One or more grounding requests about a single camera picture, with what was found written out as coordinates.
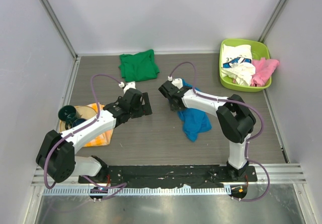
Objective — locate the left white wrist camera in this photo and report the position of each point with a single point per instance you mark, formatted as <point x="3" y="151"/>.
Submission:
<point x="126" y="86"/>

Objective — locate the beige round plate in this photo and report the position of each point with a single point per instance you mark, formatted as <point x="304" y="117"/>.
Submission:
<point x="86" y="112"/>

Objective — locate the yellow checkered cloth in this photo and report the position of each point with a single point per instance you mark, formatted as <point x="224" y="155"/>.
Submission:
<point x="101" y="139"/>

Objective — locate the green folded t shirt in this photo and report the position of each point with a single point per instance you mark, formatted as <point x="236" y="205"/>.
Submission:
<point x="138" y="67"/>

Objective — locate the white printed t shirt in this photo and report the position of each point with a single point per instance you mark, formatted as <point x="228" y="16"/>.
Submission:
<point x="236" y="63"/>

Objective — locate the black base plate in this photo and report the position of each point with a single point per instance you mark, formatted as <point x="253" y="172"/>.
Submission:
<point x="172" y="176"/>

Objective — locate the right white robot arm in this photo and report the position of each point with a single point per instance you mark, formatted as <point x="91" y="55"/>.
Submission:
<point x="234" y="117"/>

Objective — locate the dark teal mug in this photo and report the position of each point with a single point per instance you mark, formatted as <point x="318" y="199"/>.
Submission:
<point x="73" y="123"/>

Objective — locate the dark teal cup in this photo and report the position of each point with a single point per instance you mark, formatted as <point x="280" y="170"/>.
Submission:
<point x="65" y="111"/>

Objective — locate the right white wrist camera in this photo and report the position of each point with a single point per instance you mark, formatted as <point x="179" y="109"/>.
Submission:
<point x="177" y="82"/>

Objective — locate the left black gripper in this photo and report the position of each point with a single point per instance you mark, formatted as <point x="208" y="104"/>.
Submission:
<point x="146" y="108"/>

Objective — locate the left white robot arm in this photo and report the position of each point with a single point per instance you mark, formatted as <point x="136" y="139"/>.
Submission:
<point x="57" y="154"/>

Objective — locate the blue t shirt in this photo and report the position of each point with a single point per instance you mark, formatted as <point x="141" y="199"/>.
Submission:
<point x="194" y="122"/>

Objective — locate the pink t shirt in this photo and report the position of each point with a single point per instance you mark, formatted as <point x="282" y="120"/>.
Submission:
<point x="264" y="70"/>

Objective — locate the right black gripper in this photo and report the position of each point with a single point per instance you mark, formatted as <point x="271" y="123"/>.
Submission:
<point x="173" y="108"/>

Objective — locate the slotted white cable duct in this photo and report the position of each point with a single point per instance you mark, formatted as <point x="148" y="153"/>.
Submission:
<point x="92" y="191"/>

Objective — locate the lime green plastic basin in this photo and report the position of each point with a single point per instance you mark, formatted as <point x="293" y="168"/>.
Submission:
<point x="258" y="50"/>

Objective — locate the aluminium frame rail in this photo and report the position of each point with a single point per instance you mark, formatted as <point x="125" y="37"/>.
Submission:
<point x="278" y="173"/>

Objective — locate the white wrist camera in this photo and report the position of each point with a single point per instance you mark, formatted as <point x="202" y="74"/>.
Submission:
<point x="177" y="82"/>
<point x="126" y="86"/>

